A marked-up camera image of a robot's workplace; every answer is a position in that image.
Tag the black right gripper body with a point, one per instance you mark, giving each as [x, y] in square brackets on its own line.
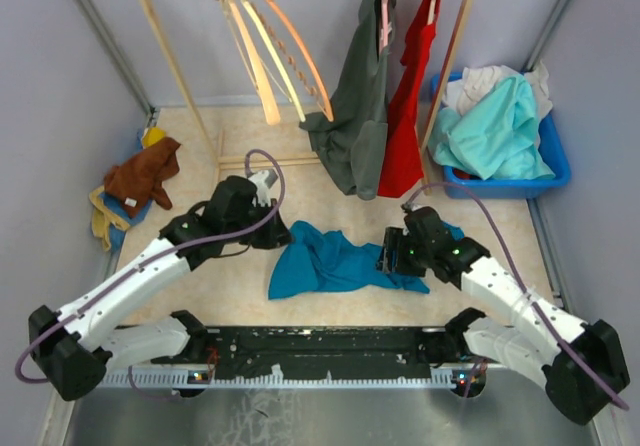
[410, 258]

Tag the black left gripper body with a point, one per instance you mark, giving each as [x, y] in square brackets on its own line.
[264, 236]

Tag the blue t shirt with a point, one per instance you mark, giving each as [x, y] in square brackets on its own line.
[327, 262]

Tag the orange wooden hanger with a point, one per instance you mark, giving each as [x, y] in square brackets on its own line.
[290, 55]

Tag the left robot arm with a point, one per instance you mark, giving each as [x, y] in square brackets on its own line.
[77, 345]

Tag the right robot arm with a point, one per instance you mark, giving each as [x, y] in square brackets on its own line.
[580, 366]

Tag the red t shirt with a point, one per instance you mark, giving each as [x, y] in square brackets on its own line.
[402, 160]

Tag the grey t shirt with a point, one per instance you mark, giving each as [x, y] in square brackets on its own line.
[352, 145]

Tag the cream wooden hanger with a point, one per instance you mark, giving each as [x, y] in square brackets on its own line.
[274, 66]

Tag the light wooden hanger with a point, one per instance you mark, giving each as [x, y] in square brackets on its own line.
[251, 59]

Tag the pink hanger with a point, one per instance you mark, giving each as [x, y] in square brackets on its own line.
[385, 28]

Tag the brown cloth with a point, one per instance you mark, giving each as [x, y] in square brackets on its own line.
[140, 179]

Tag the yellow cloth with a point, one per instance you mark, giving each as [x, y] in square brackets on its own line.
[151, 136]

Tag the blue cloth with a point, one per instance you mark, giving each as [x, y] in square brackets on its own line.
[120, 221]

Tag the beige towel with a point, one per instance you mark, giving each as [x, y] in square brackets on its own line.
[100, 219]

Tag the turquoise cloth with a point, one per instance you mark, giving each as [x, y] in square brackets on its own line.
[521, 165]

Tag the blue plastic bin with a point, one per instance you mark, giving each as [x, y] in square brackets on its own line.
[552, 153]

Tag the wooden clothes rack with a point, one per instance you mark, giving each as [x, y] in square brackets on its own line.
[206, 69]

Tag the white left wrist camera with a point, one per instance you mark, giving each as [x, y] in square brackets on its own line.
[263, 180]

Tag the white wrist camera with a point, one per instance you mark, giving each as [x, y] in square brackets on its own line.
[409, 208]
[263, 180]

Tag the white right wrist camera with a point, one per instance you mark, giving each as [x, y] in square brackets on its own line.
[409, 208]

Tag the white toothed cable duct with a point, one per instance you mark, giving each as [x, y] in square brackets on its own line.
[195, 379]

